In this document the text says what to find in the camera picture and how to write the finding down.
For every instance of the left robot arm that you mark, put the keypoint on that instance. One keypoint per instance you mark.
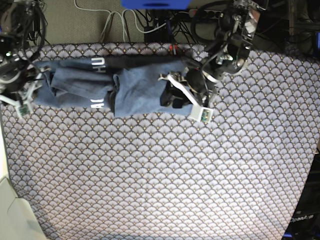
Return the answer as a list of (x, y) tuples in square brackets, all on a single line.
[(228, 52)]

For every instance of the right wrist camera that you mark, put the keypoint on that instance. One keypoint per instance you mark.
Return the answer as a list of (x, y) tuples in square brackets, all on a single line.
[(24, 109)]

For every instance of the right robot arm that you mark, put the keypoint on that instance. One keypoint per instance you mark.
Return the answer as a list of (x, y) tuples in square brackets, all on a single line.
[(23, 29)]

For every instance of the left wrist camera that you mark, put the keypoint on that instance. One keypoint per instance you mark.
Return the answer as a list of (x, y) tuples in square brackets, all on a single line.
[(201, 114)]

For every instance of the black power strip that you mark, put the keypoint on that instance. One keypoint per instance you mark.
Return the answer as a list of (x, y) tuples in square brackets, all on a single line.
[(207, 13)]

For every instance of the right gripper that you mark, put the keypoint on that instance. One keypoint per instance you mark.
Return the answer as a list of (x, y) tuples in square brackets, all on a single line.
[(17, 72)]

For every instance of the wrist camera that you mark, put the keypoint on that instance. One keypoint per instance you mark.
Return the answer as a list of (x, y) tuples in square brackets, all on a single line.
[(201, 114), (24, 109)]

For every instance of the red table clamp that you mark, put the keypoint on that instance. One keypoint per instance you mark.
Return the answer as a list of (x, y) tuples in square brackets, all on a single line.
[(173, 49)]

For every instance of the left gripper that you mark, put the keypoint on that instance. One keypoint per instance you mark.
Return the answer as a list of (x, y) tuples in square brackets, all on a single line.
[(194, 87)]

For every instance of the beige plastic bin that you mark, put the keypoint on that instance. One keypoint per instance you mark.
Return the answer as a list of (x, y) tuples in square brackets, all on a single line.
[(17, 219)]

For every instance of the blue T-shirt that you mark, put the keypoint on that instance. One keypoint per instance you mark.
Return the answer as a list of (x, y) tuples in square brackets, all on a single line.
[(127, 85)]

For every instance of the blue camera mount bracket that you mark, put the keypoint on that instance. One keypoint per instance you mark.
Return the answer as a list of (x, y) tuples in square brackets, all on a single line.
[(156, 4)]

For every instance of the black OpenArm base stand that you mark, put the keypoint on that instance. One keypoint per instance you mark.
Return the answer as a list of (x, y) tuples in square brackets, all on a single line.
[(305, 222)]

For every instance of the fan-patterned tablecloth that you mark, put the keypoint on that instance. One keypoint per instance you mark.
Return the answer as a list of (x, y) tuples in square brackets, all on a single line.
[(88, 175)]

